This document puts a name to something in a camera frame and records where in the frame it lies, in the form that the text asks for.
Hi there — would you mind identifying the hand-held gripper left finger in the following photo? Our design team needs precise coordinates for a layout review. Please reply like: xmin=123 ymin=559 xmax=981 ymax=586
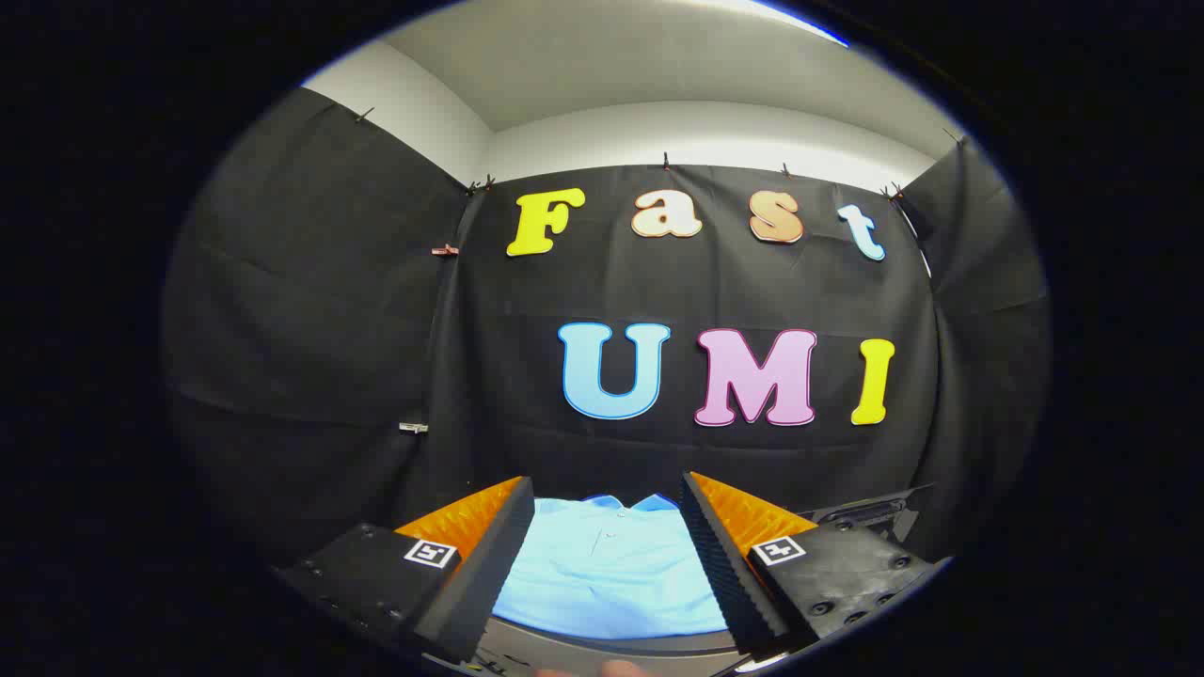
xmin=273 ymin=475 xmax=537 ymax=665

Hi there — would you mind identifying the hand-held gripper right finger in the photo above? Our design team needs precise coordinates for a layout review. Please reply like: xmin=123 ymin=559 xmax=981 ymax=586
xmin=679 ymin=470 xmax=952 ymax=655

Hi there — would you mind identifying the light blue polo shirt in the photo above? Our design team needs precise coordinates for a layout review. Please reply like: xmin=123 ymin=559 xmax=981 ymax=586
xmin=491 ymin=493 xmax=731 ymax=641

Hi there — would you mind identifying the grey washing machine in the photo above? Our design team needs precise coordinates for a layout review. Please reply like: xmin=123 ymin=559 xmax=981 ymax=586
xmin=809 ymin=483 xmax=938 ymax=546

